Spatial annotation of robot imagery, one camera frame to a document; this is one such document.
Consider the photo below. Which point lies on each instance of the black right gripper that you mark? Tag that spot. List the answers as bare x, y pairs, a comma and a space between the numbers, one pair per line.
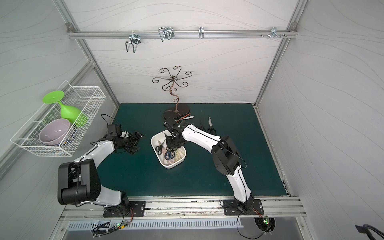
171, 141

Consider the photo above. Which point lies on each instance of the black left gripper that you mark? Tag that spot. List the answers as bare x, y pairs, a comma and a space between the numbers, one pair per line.
132, 141

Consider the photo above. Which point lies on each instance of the blue handled scissors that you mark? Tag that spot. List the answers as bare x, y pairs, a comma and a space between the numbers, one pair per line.
170, 155

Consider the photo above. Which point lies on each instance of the black handled steel scissors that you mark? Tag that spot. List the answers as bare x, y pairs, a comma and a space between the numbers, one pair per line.
211, 129

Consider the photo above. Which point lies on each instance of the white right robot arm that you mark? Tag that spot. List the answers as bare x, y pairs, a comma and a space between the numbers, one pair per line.
225, 154

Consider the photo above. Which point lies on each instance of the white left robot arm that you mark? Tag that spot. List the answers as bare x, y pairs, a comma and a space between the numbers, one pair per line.
79, 182

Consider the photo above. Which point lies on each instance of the cream kitchen scissors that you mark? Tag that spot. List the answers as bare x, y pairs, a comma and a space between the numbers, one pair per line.
179, 155

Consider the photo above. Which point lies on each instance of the white storage box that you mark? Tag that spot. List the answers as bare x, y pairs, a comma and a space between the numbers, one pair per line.
154, 142

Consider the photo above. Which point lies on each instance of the bronze jewelry tree stand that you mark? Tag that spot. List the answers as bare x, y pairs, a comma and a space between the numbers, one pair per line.
173, 83

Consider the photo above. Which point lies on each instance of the green table mat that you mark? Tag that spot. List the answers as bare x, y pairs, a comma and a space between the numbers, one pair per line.
141, 174

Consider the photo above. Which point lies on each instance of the green plastic goblet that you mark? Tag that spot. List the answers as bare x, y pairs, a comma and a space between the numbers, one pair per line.
72, 114

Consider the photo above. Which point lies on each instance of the lilac bowl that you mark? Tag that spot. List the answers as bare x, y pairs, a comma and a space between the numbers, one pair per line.
54, 132

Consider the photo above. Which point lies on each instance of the metal double hook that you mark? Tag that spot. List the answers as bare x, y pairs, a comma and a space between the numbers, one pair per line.
166, 33
133, 42

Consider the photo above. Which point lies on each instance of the metal single hook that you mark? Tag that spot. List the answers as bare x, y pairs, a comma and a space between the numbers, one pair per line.
201, 32

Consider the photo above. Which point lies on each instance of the small black handled scissors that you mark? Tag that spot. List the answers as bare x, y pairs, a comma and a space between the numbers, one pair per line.
160, 150

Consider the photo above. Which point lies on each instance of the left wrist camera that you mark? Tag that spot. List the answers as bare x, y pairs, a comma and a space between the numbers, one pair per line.
114, 131

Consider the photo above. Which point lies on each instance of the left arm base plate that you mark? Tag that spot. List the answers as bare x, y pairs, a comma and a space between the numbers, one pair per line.
124, 209

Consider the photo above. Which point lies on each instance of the white wire basket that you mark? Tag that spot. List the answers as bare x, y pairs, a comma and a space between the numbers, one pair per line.
88, 99

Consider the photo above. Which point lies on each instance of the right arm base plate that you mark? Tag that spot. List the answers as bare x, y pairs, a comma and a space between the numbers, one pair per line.
232, 208

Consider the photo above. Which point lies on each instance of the aluminium top rail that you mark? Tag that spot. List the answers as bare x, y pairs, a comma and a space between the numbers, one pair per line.
179, 34

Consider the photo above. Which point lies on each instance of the aluminium rail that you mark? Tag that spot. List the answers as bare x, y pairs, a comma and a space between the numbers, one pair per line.
214, 207
179, 34

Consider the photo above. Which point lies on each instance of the aluminium front rail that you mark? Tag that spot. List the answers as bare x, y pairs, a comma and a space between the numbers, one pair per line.
214, 207

